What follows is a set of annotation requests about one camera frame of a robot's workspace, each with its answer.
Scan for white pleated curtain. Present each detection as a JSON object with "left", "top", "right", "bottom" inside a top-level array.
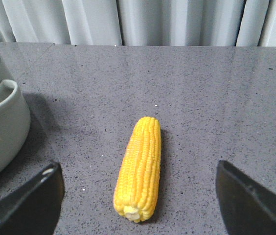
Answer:
[{"left": 0, "top": 0, "right": 276, "bottom": 47}]

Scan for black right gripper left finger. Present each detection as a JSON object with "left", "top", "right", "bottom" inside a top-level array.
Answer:
[{"left": 0, "top": 163, "right": 65, "bottom": 235}]

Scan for yellow corn cob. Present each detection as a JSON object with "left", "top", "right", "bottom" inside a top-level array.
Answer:
[{"left": 113, "top": 117, "right": 161, "bottom": 223}]

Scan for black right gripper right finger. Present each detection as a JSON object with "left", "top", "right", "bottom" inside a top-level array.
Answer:
[{"left": 215, "top": 161, "right": 276, "bottom": 235}]

